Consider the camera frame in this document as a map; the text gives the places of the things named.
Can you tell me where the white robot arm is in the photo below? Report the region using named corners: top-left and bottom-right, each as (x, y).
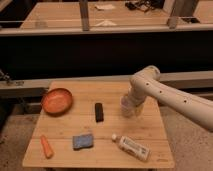
top-left (121, 65), bottom-right (213, 132)

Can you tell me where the orange carrot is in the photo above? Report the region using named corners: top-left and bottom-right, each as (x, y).
top-left (40, 135), bottom-right (54, 159)

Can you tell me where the metal clamp bracket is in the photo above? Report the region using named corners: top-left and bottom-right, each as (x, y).
top-left (0, 69), bottom-right (24, 86)

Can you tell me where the white folded paper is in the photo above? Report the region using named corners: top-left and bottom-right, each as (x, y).
top-left (95, 20), bottom-right (117, 27)

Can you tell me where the grey metal post right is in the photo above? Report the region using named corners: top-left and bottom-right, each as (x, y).
top-left (167, 0), bottom-right (199, 29)

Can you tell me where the black rectangular block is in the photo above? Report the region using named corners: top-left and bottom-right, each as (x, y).
top-left (95, 103), bottom-right (104, 122)

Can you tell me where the blue sponge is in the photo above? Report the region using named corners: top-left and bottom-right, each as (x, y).
top-left (72, 134), bottom-right (93, 150)

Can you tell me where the white ceramic cup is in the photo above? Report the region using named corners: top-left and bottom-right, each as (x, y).
top-left (120, 95), bottom-right (143, 118)

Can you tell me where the orange bowl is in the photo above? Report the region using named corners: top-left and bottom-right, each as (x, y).
top-left (41, 88), bottom-right (73, 116)

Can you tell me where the black cables bundle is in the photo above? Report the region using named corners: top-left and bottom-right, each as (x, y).
top-left (124, 0), bottom-right (165, 13)

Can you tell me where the white paper sheet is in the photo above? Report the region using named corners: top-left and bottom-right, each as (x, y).
top-left (95, 4), bottom-right (116, 10)

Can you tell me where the grey metal post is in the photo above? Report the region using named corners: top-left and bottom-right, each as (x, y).
top-left (167, 0), bottom-right (199, 29)
top-left (79, 0), bottom-right (90, 31)

